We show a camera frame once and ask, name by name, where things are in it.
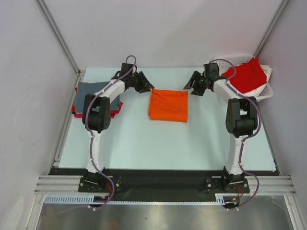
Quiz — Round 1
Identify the aluminium frame rail front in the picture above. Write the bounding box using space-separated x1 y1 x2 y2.
34 175 296 196

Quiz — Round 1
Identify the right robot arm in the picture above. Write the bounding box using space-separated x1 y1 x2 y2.
184 59 261 192

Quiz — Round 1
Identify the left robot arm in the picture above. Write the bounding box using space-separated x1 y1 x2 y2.
82 63 154 192

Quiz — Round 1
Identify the orange t-shirt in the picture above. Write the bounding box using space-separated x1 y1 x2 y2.
148 89 188 123

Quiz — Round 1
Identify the red t-shirt in basket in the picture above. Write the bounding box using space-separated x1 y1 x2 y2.
222 57 267 96

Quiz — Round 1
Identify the white cable duct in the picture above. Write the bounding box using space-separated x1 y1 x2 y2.
44 193 240 206

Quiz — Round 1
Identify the magenta folded t-shirt in stack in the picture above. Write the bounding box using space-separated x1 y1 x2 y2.
73 113 116 118

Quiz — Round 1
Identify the right aluminium corner post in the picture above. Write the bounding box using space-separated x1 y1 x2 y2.
253 0 291 57

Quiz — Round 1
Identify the white plastic basket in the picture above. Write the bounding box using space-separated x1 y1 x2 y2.
214 54 273 102

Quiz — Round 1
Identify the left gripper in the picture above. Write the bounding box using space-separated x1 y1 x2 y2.
129 71 154 93

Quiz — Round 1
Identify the white cloth in basket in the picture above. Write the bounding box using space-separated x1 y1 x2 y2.
235 63 272 97

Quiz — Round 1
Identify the grey folded t-shirt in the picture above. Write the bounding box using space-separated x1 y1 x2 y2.
73 81 122 114

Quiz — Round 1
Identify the aluminium corner post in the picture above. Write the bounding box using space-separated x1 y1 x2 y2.
253 0 291 57
35 0 81 76

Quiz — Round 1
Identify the left aluminium corner post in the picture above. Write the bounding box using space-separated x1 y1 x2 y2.
35 0 81 76

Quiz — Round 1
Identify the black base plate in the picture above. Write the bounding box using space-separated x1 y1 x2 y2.
49 168 250 202

